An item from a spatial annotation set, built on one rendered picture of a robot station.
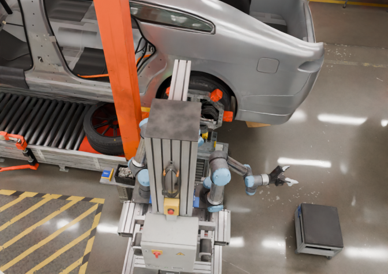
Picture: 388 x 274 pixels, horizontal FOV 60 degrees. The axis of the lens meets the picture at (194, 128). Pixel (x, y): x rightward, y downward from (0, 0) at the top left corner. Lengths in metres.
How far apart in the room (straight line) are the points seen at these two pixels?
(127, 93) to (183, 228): 1.05
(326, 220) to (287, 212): 0.47
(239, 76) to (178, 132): 1.48
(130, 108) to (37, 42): 1.12
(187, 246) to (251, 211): 1.63
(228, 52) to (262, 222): 1.80
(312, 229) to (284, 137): 1.37
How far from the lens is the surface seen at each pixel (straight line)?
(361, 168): 4.40
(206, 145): 3.75
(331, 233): 3.42
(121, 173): 3.17
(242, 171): 2.44
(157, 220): 2.19
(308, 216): 3.41
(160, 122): 1.58
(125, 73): 2.40
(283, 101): 3.14
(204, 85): 3.02
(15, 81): 3.80
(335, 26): 6.49
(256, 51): 2.77
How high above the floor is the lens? 3.24
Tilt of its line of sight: 51 degrees down
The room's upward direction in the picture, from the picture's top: 4 degrees clockwise
